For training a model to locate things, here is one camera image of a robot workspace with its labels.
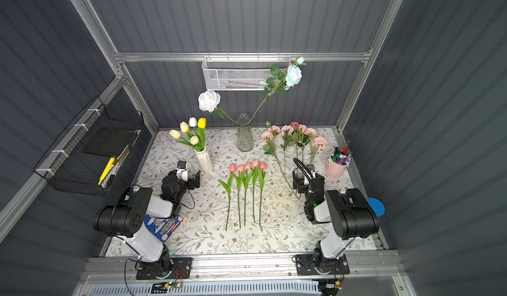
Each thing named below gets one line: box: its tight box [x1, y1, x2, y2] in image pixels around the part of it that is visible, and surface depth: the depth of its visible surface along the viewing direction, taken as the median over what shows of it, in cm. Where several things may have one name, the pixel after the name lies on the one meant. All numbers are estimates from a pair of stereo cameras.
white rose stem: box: [198, 89, 239, 125], surface depth 72 cm
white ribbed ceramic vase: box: [194, 146, 214, 175], surface depth 93 cm
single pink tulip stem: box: [251, 158, 260, 223], surface depth 100 cm
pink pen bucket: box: [325, 151, 352, 179], surface depth 94 cm
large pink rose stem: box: [296, 124, 310, 166], surface depth 117 cm
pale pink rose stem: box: [310, 136, 329, 164], surface depth 111 cm
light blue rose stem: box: [249, 54, 307, 123], surface depth 76 cm
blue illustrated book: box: [143, 214, 184, 243], surface depth 83 cm
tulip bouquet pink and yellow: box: [169, 116, 207, 152], surface depth 84 cm
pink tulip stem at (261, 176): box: [257, 161, 267, 227], surface depth 100 cm
